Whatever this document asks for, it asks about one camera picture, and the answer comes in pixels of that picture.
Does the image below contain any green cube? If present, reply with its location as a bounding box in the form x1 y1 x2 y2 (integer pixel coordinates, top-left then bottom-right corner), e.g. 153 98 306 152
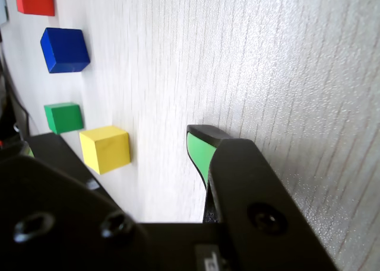
43 102 84 135

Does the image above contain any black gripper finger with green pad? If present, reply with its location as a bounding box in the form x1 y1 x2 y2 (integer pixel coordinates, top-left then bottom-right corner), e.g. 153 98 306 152
186 125 341 271
0 133 155 271

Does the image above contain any yellow cube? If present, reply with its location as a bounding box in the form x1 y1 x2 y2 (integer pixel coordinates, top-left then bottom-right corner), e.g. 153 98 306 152
79 125 131 176

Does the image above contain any blue cube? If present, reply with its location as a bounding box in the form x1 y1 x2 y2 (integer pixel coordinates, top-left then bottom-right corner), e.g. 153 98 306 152
40 27 91 74

